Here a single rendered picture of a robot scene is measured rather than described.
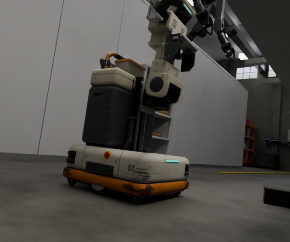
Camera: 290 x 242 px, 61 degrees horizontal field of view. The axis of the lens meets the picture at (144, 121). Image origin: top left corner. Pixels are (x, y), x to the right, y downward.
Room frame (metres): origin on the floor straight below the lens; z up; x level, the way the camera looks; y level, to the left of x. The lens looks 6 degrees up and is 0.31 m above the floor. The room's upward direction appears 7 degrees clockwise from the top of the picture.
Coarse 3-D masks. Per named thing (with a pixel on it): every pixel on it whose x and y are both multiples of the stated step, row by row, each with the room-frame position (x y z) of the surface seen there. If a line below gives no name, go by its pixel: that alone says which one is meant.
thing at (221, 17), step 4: (220, 0) 1.66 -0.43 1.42; (224, 0) 1.66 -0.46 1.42; (216, 4) 1.68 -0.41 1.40; (220, 4) 1.66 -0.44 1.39; (224, 4) 1.67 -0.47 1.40; (216, 8) 1.67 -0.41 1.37; (220, 8) 1.66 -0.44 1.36; (224, 8) 1.68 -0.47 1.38; (216, 12) 1.67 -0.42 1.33; (220, 12) 1.65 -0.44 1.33; (216, 16) 1.67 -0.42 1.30; (220, 16) 1.65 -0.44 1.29; (216, 20) 1.66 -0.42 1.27; (220, 20) 1.64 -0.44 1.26; (216, 24) 1.66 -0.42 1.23; (220, 24) 1.64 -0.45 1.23; (220, 28) 1.64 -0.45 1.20; (216, 32) 1.67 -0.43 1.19
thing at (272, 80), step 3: (267, 78) 1.46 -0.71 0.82; (270, 78) 1.45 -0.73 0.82; (273, 78) 1.44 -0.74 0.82; (276, 78) 1.43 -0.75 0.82; (264, 81) 1.47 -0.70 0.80; (267, 81) 1.46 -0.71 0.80; (270, 81) 1.45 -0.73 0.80; (273, 81) 1.44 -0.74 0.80; (276, 81) 1.43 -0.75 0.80; (279, 81) 1.42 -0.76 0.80; (264, 84) 1.49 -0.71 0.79; (267, 84) 1.48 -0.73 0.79
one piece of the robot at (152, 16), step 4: (152, 8) 1.46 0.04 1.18; (148, 12) 1.47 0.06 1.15; (152, 12) 1.46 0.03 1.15; (156, 12) 1.44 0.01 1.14; (148, 16) 1.48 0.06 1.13; (152, 16) 1.45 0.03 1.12; (156, 16) 1.44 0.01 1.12; (160, 16) 1.43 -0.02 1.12; (148, 20) 1.50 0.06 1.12; (152, 20) 1.48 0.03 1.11; (156, 20) 1.47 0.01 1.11; (160, 20) 1.45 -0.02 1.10
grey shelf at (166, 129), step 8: (144, 64) 3.57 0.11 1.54; (168, 112) 4.31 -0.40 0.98; (160, 120) 4.41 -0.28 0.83; (168, 120) 4.30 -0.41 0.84; (160, 128) 4.40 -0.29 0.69; (168, 128) 4.29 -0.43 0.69; (152, 136) 3.84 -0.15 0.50; (168, 136) 4.23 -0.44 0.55; (152, 144) 4.48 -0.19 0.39; (160, 144) 4.37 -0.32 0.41; (168, 144) 4.22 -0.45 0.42; (152, 152) 4.46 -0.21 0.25; (160, 152) 4.36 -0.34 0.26; (168, 152) 4.22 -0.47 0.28
